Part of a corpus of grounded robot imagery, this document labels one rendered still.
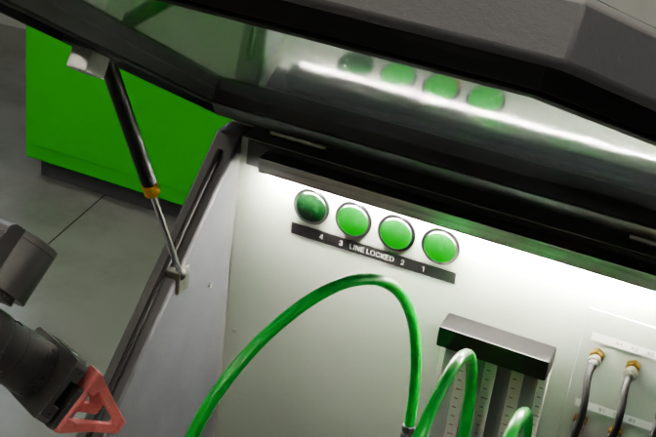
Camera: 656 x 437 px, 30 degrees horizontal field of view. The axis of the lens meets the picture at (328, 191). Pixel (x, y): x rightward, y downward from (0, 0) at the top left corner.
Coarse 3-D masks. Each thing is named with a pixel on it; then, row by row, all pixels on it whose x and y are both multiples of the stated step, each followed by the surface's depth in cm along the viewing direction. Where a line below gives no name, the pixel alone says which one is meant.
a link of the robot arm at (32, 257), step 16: (0, 224) 111; (16, 224) 111; (0, 240) 110; (16, 240) 111; (32, 240) 112; (0, 256) 110; (16, 256) 111; (32, 256) 112; (48, 256) 113; (0, 272) 110; (16, 272) 111; (32, 272) 112; (0, 288) 110; (16, 288) 111; (32, 288) 112
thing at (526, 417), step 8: (520, 408) 131; (528, 408) 132; (512, 416) 129; (520, 416) 128; (528, 416) 131; (512, 424) 127; (520, 424) 127; (528, 424) 135; (504, 432) 126; (512, 432) 126; (520, 432) 138; (528, 432) 137
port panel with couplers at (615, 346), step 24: (600, 312) 149; (600, 336) 150; (624, 336) 149; (648, 336) 147; (576, 360) 153; (600, 360) 149; (624, 360) 150; (648, 360) 148; (576, 384) 154; (600, 384) 152; (648, 384) 150; (576, 408) 155; (600, 408) 154; (648, 408) 151; (600, 432) 155; (624, 432) 154; (648, 432) 152
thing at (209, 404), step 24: (336, 288) 133; (384, 288) 140; (288, 312) 129; (408, 312) 145; (264, 336) 127; (240, 360) 126; (216, 384) 126; (408, 408) 155; (192, 432) 126; (408, 432) 157
